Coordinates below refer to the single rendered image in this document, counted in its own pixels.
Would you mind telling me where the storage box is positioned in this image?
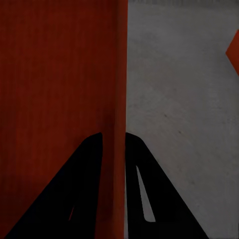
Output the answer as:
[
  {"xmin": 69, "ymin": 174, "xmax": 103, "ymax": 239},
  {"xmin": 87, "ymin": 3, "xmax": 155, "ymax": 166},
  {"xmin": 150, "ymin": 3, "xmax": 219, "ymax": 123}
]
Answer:
[
  {"xmin": 0, "ymin": 0, "xmax": 128, "ymax": 239},
  {"xmin": 226, "ymin": 30, "xmax": 239, "ymax": 75}
]

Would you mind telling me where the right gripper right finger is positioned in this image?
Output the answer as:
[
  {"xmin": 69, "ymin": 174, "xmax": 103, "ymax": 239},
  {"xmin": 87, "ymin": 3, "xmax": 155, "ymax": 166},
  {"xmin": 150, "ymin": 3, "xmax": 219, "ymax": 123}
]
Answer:
[{"xmin": 125, "ymin": 133, "xmax": 209, "ymax": 239}]

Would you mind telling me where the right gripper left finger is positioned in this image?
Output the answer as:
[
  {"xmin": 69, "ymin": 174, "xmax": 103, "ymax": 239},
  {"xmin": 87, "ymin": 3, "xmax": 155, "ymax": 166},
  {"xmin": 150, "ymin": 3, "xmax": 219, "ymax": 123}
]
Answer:
[{"xmin": 4, "ymin": 132, "xmax": 103, "ymax": 239}]

